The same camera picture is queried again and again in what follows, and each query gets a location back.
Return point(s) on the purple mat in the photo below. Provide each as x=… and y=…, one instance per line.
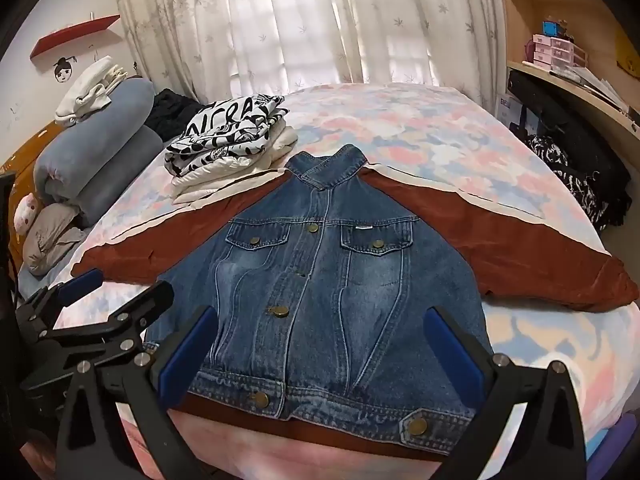
x=620, y=435

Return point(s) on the black and white printed garment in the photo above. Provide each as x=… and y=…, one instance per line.
x=225, y=130

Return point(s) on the face wall sticker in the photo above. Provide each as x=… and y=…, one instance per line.
x=64, y=71

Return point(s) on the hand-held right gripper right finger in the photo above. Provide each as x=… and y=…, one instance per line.
x=456, y=357

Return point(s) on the pink drawer organizer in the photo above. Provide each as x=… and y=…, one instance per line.
x=555, y=52

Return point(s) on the grey pillows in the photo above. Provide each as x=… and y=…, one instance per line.
x=100, y=150

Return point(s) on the black fuzzy garment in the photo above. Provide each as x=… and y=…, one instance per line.
x=170, y=110

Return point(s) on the wooden shelf unit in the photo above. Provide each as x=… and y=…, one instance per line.
x=565, y=5

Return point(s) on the pink spotted plush toy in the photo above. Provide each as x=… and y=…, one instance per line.
x=24, y=215

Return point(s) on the white folded clothes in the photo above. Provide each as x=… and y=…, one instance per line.
x=90, y=90

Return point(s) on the pastel patterned bedsheet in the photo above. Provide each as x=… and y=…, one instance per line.
x=400, y=125

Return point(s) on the red wall shelf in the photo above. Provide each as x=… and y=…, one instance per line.
x=70, y=35

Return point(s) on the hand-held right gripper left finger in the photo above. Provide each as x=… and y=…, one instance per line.
x=186, y=357

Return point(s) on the white floral curtain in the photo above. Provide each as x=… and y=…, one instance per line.
x=300, y=20

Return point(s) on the white puffer jacket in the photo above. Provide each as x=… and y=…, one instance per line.
x=215, y=184

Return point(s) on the stack of papers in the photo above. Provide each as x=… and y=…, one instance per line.
x=595, y=85

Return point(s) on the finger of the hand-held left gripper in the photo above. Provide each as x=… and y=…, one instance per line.
x=127, y=317
x=84, y=281

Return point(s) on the denim jacket with brown sleeves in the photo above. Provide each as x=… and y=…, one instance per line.
x=320, y=285

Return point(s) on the black and white patterned cloth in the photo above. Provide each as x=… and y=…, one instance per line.
x=575, y=180

